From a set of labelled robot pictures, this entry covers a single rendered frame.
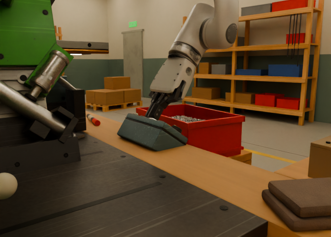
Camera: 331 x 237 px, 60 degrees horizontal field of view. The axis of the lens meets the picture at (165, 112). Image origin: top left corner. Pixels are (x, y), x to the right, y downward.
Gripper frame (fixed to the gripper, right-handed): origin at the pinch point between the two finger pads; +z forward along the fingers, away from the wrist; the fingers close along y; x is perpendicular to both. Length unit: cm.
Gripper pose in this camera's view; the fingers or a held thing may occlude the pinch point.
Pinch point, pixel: (153, 112)
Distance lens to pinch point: 71.7
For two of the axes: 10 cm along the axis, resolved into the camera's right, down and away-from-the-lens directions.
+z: -4.5, 8.7, -2.1
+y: -6.1, -1.3, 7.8
